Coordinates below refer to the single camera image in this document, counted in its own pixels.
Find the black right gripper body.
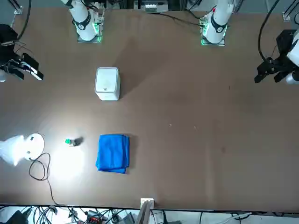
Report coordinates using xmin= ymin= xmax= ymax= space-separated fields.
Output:
xmin=0 ymin=24 xmax=19 ymax=67

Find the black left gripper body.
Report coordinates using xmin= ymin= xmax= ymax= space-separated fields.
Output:
xmin=268 ymin=29 xmax=297 ymax=72

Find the white desk lamp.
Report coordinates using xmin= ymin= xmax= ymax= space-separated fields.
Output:
xmin=0 ymin=133 xmax=45 ymax=167

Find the white square box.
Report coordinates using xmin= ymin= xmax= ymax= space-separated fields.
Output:
xmin=94 ymin=67 xmax=121 ymax=101

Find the folded blue cloth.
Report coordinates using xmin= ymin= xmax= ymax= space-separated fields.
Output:
xmin=95 ymin=134 xmax=130 ymax=175

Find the grey circuit breaker block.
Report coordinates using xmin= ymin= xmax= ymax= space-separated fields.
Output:
xmin=144 ymin=2 xmax=157 ymax=13

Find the black and red device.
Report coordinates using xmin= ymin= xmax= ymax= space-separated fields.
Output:
xmin=87 ymin=211 xmax=103 ymax=224

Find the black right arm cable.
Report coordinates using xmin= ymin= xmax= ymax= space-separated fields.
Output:
xmin=11 ymin=0 xmax=32 ymax=46

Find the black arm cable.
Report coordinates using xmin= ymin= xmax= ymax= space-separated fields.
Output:
xmin=257 ymin=0 xmax=281 ymax=61
xmin=11 ymin=0 xmax=32 ymax=46

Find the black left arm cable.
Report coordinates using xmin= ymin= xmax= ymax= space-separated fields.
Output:
xmin=257 ymin=0 xmax=281 ymax=61

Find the dark cable across table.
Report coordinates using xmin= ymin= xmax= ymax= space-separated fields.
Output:
xmin=160 ymin=13 xmax=203 ymax=26

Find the black lamp cable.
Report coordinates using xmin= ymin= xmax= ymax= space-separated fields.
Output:
xmin=29 ymin=153 xmax=68 ymax=208

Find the aluminium post with bracket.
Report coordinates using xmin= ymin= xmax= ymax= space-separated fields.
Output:
xmin=140 ymin=197 xmax=155 ymax=224

